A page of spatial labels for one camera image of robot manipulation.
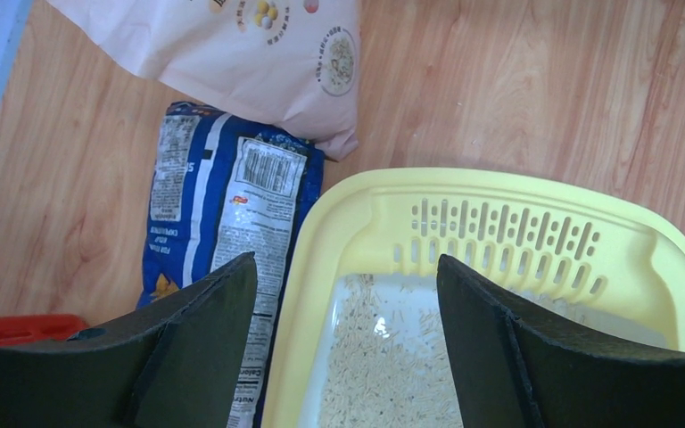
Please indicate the pink cat litter bag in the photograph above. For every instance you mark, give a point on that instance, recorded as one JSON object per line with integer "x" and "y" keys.
{"x": 291, "y": 64}

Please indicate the red plastic basket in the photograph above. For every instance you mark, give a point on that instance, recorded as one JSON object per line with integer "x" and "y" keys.
{"x": 18, "y": 330}

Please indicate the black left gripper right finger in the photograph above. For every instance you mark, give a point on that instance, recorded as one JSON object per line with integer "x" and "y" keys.
{"x": 517, "y": 364}

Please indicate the yellow plastic litter box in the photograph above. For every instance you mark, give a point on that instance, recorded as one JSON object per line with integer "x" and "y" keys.
{"x": 360, "y": 341}

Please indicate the blue chips bag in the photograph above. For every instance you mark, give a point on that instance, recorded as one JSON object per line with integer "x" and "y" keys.
{"x": 223, "y": 186}

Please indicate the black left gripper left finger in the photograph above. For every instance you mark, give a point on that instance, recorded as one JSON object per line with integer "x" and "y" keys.
{"x": 173, "y": 363}

